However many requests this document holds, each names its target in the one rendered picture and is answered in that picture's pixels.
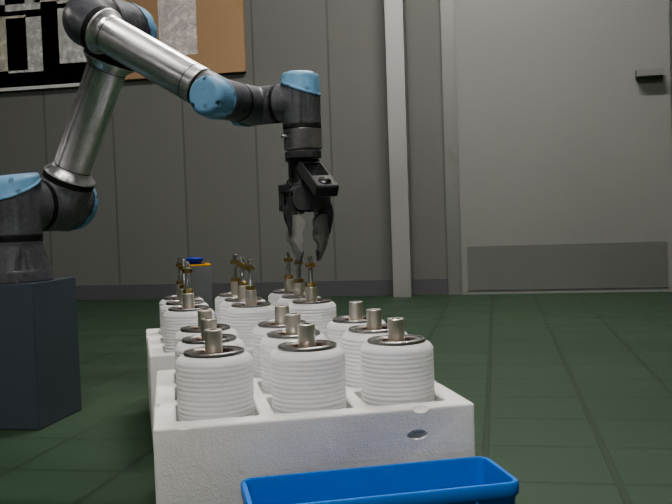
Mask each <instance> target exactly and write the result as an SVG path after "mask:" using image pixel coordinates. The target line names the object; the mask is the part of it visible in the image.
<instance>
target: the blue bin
mask: <svg viewBox="0 0 672 504"><path fill-rule="evenodd" d="M240 485H241V496H242V500H243V503H244V504H515V496H516V495H518V493H519V481H518V480H517V478H515V477H514V476H513V475H511V474H510V473H509V472H507V471H506V470H505V469H503V468H502V467H500V466H499V465H498V464H496V463H495V462H494V461H492V460H491V459H489V458H487V457H481V456H474V457H463V458H452V459H442V460H431V461H421V462H410V463H399V464H389V465H378V466H368V467H357V468H346V469H336V470H325V471H315V472H304V473H293V474H283V475H272V476H262V477H252V478H247V479H244V480H243V481H242V482H241V484H240Z"/></svg>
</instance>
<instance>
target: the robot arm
mask: <svg viewBox="0 0 672 504"><path fill-rule="evenodd" d="M62 22H63V27H64V30H65V32H66V34H67V35H68V37H69V38H70V39H71V40H72V41H73V42H74V43H76V44H78V45H80V46H82V47H84V50H83V53H84V55H85V57H86V59H87V64H86V67H85V70H84V73H83V76H82V79H81V82H80V85H79V88H78V91H77V94H76V97H75V100H74V103H73V106H72V109H71V112H70V115H69V118H68V121H67V124H66V127H65V130H64V133H63V136H62V138H61V141H60V144H59V147H58V150H57V153H56V156H55V159H54V161H53V162H52V163H49V164H47V165H45V167H44V170H43V173H42V176H41V177H40V174H39V173H37V172H32V173H20V174H11V175H2V176H0V284H13V283H29V282H40V281H48V280H53V279H54V276H53V268H52V266H51V263H50V260H49V258H48V255H47V253H46V250H45V248H44V244H43V231H72V230H76V229H80V228H83V227H85V226H86V225H88V224H89V223H90V222H91V221H92V219H93V218H94V216H95V214H96V212H97V209H98V199H97V198H96V196H97V192H96V190H95V189H94V186H95V180H94V179H93V177H92V171H93V168H94V165H95V163H96V160H97V157H98V154H99V151H100V148H101V145H102V143H103V140H104V137H105V134H106V131H107V128H108V125H109V123H110V120H111V117H112V114H113V111H114V108H115V105H116V103H117V100H118V97H119V94H120V91H121V88H122V86H123V83H124V80H125V77H126V76H127V75H129V74H131V73H134V72H137V73H138V74H140V75H142V76H143V77H145V78H147V79H148V80H150V81H152V82H154V83H155V84H157V85H159V86H160V87H162V88H164V89H165V90H167V91H169V92H171V93H172V94H174V95H176V96H177V97H179V98H181V99H182V100H184V101H186V102H188V103H189V104H191V105H192V107H193V109H194V111H195V112H196V113H198V114H199V115H201V116H204V117H207V118H209V119H215V120H219V119H221V120H227V121H231V123H232V124H233V125H235V126H244V127H251V126H254V125H265V124H276V123H283V134H282V135H281V138H282V139H284V150H285V151H287V152H285V162H288V174H289V180H287V183H286V184H284V185H278V192H279V211H282V212H283V214H284V220H285V223H286V225H287V228H288V230H287V231H286V236H285V238H286V241H287V242H288V243H289V244H290V245H291V248H292V251H293V254H294V256H295V257H296V259H297V261H298V262H301V261H302V258H303V254H304V251H303V248H302V244H303V241H304V239H303V237H302V232H303V229H304V228H305V220H304V219H303V218H302V217H301V216H300V215H298V214H304V212H305V211H306V212H314V213H315V214H314V219H313V220H312V223H313V227H314V228H313V230H312V236H313V239H314V241H315V242H316V243H317V248H316V250H315V251H316V258H317V261H320V260H321V258H322V256H323V254H324V252H325V249H326V246H327V243H328V239H329V235H330V233H331V228H332V223H333V217H334V213H333V207H332V204H331V197H333V196H337V195H338V190H339V185H338V184H337V182H336V181H335V180H334V178H333V177H332V176H331V174H330V173H329V172H328V171H327V169H326V168H325V167H324V165H323V164H322V163H321V161H320V160H319V158H321V151H319V150H321V149H322V129H321V98H320V96H321V93H320V83H319V76H318V74H317V73H315V72H313V71H308V70H292V71H288V72H284V73H283V74H282V76H281V81H280V83H281V84H277V85H269V86H253V85H249V84H244V83H240V82H236V81H232V80H229V79H227V78H225V77H223V76H221V75H219V74H218V73H216V72H214V71H212V70H210V69H209V68H207V67H205V66H203V65H202V64H200V63H198V62H196V61H194V60H193V59H191V58H189V57H187V56H186V55H184V54H182V53H180V52H178V51H177V50H175V49H173V48H171V47H170V46H168V45H166V44H164V43H162V42H161V41H159V40H157V27H156V24H155V22H154V19H153V17H152V16H151V14H150V13H149V12H148V11H147V10H146V9H144V8H142V7H140V6H138V5H136V4H135V3H133V2H129V1H123V0H69V1H68V2H67V3H66V5H65V7H64V10H63V14H62ZM288 181H289V183H288ZM298 212H299V213H298Z"/></svg>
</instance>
